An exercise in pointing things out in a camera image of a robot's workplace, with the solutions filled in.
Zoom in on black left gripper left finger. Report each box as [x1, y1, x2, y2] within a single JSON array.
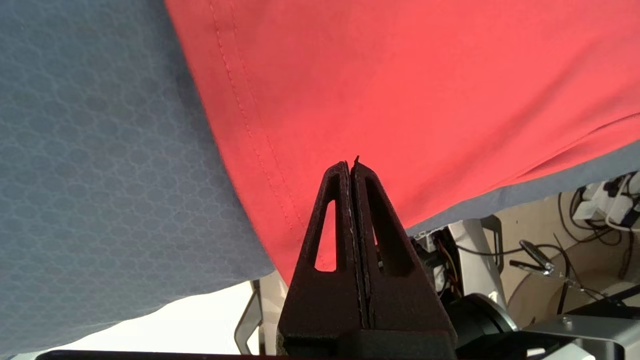
[[276, 160, 369, 357]]

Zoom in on dark metal clamp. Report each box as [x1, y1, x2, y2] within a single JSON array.
[[509, 239, 557, 277]]

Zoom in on red printed t-shirt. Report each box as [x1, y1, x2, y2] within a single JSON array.
[[164, 0, 640, 286]]

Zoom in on white grey robot base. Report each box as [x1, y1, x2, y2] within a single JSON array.
[[234, 215, 640, 360]]

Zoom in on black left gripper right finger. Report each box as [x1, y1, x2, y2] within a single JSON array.
[[351, 155, 458, 332]]

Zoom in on blue-grey bed sheet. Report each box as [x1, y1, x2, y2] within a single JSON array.
[[0, 0, 640, 356]]

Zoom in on white power strip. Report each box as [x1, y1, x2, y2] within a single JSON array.
[[572, 172, 640, 233]]

